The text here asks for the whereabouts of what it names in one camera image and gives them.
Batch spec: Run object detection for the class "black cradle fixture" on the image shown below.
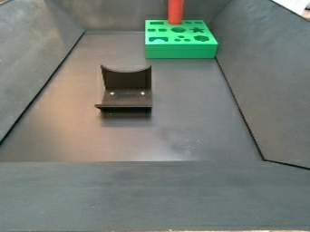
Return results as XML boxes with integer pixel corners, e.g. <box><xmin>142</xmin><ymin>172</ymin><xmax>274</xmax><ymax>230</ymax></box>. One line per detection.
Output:
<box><xmin>95</xmin><ymin>65</ymin><xmax>153</xmax><ymax>110</ymax></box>

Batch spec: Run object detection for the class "green shape sorter block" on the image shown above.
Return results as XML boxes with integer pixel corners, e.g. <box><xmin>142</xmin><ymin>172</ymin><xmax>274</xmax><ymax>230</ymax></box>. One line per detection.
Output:
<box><xmin>146</xmin><ymin>20</ymin><xmax>218</xmax><ymax>59</ymax></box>

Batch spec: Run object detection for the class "red oval cylinder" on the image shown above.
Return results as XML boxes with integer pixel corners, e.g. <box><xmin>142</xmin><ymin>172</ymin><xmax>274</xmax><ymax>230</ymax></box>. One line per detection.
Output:
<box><xmin>169</xmin><ymin>0</ymin><xmax>185</xmax><ymax>24</ymax></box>

